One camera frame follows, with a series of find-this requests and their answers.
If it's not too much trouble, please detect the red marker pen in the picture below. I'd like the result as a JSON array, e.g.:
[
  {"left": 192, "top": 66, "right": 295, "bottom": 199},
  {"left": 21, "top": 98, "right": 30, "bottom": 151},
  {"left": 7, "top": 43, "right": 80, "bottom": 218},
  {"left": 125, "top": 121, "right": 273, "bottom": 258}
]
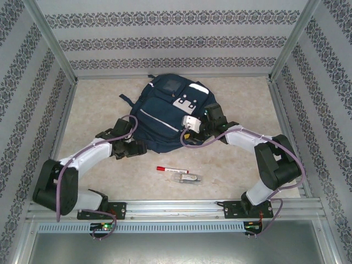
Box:
[{"left": 156, "top": 166, "right": 190, "bottom": 174}]

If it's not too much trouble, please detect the navy blue backpack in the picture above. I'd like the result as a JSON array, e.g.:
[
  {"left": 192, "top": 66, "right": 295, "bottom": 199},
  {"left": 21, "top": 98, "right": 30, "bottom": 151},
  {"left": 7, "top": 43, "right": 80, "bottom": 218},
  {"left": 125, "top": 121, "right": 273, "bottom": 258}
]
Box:
[{"left": 119, "top": 73, "right": 218, "bottom": 154}]

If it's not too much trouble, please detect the clear plastic supplies pouch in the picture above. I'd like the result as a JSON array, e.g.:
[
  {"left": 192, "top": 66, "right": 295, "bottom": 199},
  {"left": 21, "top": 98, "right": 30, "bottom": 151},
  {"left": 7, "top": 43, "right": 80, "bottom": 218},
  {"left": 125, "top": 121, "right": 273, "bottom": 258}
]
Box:
[{"left": 172, "top": 172, "right": 205, "bottom": 186}]

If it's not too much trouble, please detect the grey metal panel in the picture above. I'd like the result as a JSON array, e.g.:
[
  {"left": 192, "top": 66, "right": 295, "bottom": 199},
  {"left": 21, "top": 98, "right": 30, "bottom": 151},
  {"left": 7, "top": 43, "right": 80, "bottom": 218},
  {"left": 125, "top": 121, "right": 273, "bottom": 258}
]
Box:
[{"left": 26, "top": 232, "right": 329, "bottom": 264}]

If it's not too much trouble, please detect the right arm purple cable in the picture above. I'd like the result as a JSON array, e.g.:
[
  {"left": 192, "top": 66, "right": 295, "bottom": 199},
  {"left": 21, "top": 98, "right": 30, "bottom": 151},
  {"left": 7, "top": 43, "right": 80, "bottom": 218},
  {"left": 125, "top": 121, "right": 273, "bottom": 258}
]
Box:
[{"left": 180, "top": 125, "right": 306, "bottom": 239}]

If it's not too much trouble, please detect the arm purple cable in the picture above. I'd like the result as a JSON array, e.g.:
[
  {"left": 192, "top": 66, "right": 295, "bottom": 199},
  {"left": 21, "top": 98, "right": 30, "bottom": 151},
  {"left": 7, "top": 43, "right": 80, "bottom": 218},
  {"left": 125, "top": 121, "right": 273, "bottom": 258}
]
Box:
[
  {"left": 180, "top": 125, "right": 306, "bottom": 239},
  {"left": 56, "top": 114, "right": 138, "bottom": 241}
]

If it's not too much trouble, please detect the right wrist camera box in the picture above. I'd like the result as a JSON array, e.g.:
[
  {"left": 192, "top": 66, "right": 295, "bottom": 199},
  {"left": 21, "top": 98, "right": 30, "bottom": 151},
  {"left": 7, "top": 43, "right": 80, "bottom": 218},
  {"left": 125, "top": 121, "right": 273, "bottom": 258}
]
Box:
[{"left": 181, "top": 115, "right": 202, "bottom": 132}]

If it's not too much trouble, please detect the aluminium table edge rail short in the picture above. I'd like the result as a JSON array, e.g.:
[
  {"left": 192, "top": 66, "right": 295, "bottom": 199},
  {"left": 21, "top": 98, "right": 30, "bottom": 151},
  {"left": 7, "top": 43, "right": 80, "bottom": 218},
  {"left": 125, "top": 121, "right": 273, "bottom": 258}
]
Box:
[{"left": 74, "top": 73, "right": 272, "bottom": 81}]

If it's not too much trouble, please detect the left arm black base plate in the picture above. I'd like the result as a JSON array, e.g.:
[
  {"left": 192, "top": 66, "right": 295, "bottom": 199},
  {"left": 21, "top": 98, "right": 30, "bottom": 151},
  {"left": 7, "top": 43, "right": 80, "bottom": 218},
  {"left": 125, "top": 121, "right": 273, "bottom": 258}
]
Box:
[{"left": 76, "top": 202, "right": 127, "bottom": 221}]

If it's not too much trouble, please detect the aluminium table edge rail long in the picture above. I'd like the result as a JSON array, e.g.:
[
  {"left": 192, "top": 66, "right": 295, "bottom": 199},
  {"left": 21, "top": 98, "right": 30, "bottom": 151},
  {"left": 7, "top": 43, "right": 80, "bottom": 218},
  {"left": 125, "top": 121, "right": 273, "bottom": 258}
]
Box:
[
  {"left": 37, "top": 81, "right": 79, "bottom": 201},
  {"left": 268, "top": 81, "right": 314, "bottom": 198}
]

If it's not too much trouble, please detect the aluminium mounting rail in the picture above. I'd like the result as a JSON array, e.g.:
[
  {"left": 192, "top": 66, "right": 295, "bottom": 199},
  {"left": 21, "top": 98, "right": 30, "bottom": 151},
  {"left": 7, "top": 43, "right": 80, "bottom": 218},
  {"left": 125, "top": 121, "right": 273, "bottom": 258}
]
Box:
[{"left": 26, "top": 200, "right": 324, "bottom": 221}]

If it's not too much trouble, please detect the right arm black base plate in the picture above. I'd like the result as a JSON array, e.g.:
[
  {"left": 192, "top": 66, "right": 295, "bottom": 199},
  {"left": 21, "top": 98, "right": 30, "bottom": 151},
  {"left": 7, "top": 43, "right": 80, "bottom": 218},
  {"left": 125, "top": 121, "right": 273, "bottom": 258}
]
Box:
[{"left": 224, "top": 200, "right": 274, "bottom": 220}]

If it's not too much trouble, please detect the grey slotted cable duct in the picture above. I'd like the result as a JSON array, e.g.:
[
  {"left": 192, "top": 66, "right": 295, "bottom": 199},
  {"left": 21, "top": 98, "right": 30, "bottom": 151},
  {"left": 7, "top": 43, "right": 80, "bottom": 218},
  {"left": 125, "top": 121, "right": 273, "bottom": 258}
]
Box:
[{"left": 37, "top": 221, "right": 245, "bottom": 234}]

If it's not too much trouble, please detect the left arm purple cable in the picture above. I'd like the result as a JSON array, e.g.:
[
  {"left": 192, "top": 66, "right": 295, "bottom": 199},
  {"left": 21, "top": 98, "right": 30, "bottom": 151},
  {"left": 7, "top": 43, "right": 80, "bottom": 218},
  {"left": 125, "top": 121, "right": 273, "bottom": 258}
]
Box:
[{"left": 56, "top": 114, "right": 138, "bottom": 241}]

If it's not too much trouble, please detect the aluminium corner post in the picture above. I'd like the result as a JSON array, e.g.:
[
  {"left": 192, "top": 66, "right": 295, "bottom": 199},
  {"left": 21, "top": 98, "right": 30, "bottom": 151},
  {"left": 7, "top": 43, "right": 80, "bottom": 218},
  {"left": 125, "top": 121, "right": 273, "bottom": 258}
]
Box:
[
  {"left": 268, "top": 0, "right": 321, "bottom": 82},
  {"left": 23, "top": 0, "right": 79, "bottom": 83}
]

